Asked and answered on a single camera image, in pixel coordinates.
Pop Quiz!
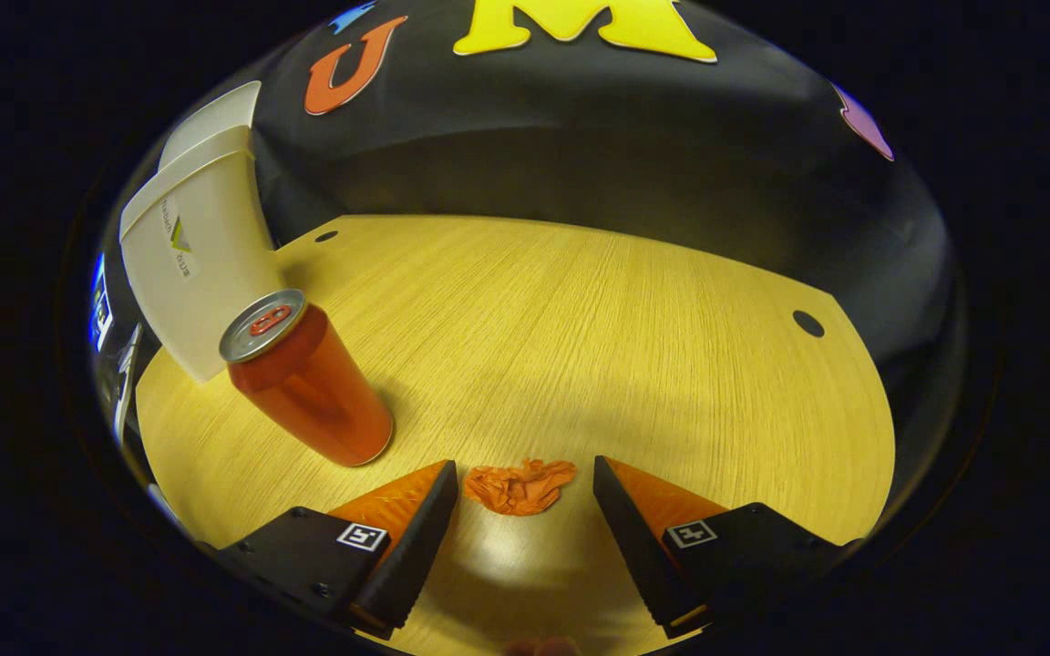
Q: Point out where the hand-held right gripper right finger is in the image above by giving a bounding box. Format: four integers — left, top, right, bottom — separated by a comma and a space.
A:
592, 456, 863, 641

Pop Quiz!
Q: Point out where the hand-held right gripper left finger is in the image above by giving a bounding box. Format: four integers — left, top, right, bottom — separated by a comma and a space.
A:
213, 460, 460, 641

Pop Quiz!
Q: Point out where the orange paper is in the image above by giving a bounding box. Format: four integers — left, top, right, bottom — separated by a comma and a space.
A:
463, 458, 578, 518

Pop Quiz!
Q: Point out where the red pop can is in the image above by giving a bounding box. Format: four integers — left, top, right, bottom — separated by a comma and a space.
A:
220, 289, 395, 467

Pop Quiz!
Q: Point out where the white desktop garbage bin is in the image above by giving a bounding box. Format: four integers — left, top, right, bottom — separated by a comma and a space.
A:
119, 80, 285, 384

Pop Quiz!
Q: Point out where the wooden desktop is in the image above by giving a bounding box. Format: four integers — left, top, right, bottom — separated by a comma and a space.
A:
135, 214, 897, 656

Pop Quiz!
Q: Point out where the white equipment box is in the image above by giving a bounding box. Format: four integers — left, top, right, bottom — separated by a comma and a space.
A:
113, 323, 145, 443

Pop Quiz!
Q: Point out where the computer monitor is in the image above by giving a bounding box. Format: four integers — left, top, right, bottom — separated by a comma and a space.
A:
90, 253, 118, 354

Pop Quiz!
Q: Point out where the black backdrop cloth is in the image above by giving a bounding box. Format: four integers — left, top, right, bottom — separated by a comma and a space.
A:
138, 0, 968, 438

